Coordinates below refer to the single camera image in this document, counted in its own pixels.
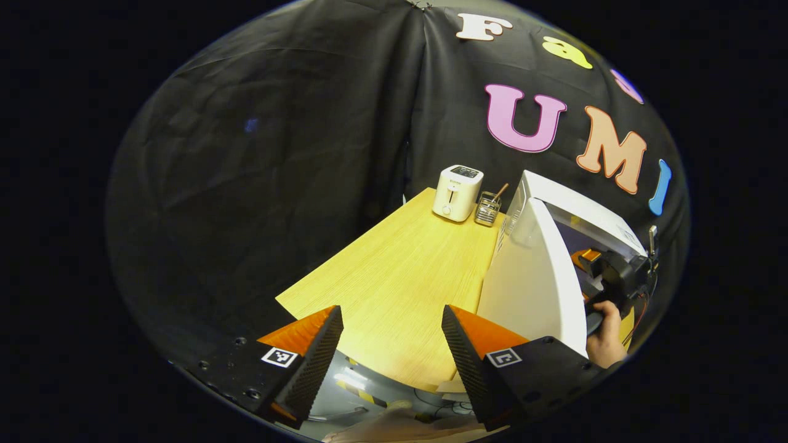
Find yellow black floor tape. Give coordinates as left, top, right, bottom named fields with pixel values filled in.
left=336, top=378, right=390, bottom=410

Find floor cables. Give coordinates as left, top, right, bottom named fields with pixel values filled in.
left=411, top=388, right=476, bottom=420

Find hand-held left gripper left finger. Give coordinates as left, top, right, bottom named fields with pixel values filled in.
left=185, top=305, right=344, bottom=430

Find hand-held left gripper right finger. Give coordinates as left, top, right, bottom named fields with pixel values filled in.
left=441, top=304, right=607, bottom=431

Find white toaster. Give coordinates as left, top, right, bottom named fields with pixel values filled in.
left=432, top=164, right=484, bottom=223

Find white microwave oven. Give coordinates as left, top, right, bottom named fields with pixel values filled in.
left=477, top=170, right=648, bottom=359

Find wire utensil holder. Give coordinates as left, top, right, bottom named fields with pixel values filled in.
left=474, top=191, right=502, bottom=228

